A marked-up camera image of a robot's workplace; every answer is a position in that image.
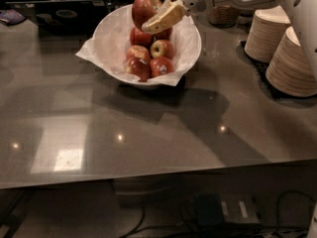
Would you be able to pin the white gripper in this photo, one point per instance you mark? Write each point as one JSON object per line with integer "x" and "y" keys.
{"x": 173, "y": 11}

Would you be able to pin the red-yellow apple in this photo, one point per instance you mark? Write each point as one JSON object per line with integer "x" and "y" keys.
{"x": 142, "y": 10}

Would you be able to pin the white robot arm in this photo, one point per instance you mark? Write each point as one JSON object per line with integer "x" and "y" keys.
{"x": 301, "y": 13}

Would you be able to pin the back right red apple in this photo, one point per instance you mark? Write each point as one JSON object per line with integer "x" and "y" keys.
{"x": 164, "y": 35}

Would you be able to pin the red apple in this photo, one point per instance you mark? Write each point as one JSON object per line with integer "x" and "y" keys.
{"x": 136, "y": 51}
{"x": 139, "y": 68}
{"x": 164, "y": 35}
{"x": 138, "y": 37}
{"x": 162, "y": 48}

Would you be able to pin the right middle red apple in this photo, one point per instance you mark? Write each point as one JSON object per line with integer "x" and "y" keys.
{"x": 162, "y": 48}

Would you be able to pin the back left red apple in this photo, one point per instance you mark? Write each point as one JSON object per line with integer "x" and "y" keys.
{"x": 138, "y": 37}

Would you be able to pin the left middle red apple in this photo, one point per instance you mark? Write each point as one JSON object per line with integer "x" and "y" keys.
{"x": 136, "y": 51}

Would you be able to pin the front right stickered apple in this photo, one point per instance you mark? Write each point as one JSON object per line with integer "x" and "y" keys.
{"x": 161, "y": 66}

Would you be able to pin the white bowl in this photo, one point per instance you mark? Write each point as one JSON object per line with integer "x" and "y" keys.
{"x": 109, "y": 40}

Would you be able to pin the front left red apple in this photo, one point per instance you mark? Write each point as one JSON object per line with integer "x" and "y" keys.
{"x": 139, "y": 68}

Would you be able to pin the glass jar with granola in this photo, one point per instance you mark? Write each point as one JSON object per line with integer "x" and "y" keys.
{"x": 223, "y": 16}

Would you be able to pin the white paper liner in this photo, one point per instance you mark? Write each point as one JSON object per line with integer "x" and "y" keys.
{"x": 105, "y": 50}

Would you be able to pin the black laptop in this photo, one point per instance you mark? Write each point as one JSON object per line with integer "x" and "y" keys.
{"x": 64, "y": 17}

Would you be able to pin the rear stack paper plates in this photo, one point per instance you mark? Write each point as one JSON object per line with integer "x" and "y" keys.
{"x": 267, "y": 29}

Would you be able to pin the stack paper plates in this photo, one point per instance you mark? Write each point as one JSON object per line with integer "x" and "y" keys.
{"x": 288, "y": 70}
{"x": 267, "y": 29}

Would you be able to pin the black rubber mat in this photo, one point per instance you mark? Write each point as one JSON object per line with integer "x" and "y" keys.
{"x": 273, "y": 92}

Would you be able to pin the front stack paper plates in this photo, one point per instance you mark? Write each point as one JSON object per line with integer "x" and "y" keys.
{"x": 288, "y": 70}

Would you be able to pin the dark blue wallet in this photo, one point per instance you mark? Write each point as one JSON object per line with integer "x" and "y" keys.
{"x": 11, "y": 17}

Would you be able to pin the dark power box under table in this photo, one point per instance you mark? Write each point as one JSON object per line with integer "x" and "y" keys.
{"x": 227, "y": 209}

